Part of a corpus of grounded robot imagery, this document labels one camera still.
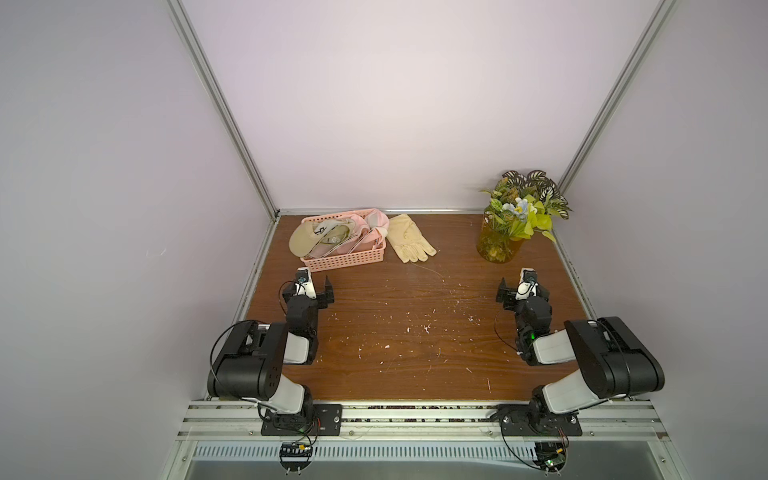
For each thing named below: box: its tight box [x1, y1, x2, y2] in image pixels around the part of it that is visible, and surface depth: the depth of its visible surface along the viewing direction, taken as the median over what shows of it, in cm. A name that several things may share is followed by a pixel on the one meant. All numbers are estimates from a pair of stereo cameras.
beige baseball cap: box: [289, 219, 356, 258], surface depth 102 cm
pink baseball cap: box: [310, 209, 390, 258], surface depth 103 cm
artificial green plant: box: [479, 169, 573, 243], surface depth 94 cm
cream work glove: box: [386, 213, 437, 263], surface depth 113 cm
